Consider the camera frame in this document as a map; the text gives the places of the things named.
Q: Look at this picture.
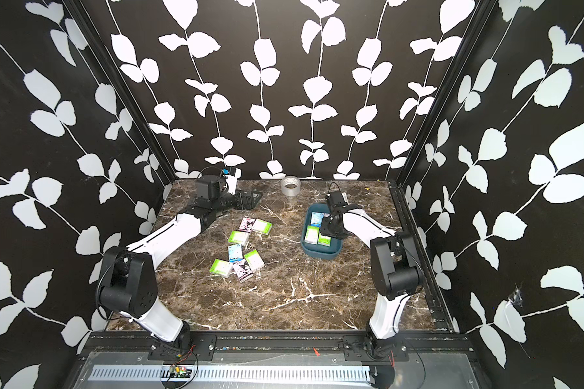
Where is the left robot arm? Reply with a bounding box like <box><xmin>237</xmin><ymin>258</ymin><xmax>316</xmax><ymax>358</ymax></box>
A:
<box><xmin>95</xmin><ymin>191</ymin><xmax>263</xmax><ymax>348</ymax></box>

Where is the kuromi tissue pack lower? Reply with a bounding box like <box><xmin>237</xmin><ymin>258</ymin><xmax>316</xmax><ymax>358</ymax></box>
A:
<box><xmin>232</xmin><ymin>259</ymin><xmax>254</xmax><ymax>282</ymax></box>

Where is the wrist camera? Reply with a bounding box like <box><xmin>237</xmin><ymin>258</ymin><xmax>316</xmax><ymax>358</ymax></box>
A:
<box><xmin>196</xmin><ymin>167</ymin><xmax>242</xmax><ymax>200</ymax></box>
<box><xmin>326</xmin><ymin>191</ymin><xmax>348</xmax><ymax>212</ymax></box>

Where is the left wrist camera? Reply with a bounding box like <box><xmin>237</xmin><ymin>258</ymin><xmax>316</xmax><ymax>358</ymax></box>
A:
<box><xmin>196</xmin><ymin>167</ymin><xmax>242</xmax><ymax>200</ymax></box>

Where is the white perforated strip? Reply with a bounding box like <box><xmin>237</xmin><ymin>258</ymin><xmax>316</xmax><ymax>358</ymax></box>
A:
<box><xmin>85</xmin><ymin>365</ymin><xmax>371</xmax><ymax>384</ymax></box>

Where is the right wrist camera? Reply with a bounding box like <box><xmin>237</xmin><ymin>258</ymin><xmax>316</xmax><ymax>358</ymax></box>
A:
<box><xmin>326</xmin><ymin>191</ymin><xmax>348</xmax><ymax>212</ymax></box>

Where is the black front rail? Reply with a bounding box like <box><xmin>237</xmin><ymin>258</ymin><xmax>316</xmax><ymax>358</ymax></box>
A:
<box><xmin>82</xmin><ymin>330</ymin><xmax>477</xmax><ymax>363</ymax></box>

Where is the blue tissue pack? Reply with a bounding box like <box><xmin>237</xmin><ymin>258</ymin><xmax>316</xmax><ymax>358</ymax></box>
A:
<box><xmin>310</xmin><ymin>212</ymin><xmax>324</xmax><ymax>227</ymax></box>
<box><xmin>228</xmin><ymin>244</ymin><xmax>244</xmax><ymax>264</ymax></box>

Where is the pink kuromi tissue pack top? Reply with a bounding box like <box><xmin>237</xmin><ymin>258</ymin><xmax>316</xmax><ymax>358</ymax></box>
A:
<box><xmin>238</xmin><ymin>217</ymin><xmax>256</xmax><ymax>233</ymax></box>

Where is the small circuit board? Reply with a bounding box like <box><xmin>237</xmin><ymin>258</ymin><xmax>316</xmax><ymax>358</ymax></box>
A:
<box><xmin>162</xmin><ymin>366</ymin><xmax>193</xmax><ymax>382</ymax></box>

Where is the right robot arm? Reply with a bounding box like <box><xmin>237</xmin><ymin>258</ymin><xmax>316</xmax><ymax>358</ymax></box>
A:
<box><xmin>321</xmin><ymin>203</ymin><xmax>423</xmax><ymax>340</ymax></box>

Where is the clear tape roll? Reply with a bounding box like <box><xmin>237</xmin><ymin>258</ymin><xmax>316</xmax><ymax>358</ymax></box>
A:
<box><xmin>280</xmin><ymin>176</ymin><xmax>301</xmax><ymax>197</ymax></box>

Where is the teal storage box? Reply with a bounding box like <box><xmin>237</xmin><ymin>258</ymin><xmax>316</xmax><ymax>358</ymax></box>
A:
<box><xmin>301</xmin><ymin>203</ymin><xmax>342</xmax><ymax>260</ymax></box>

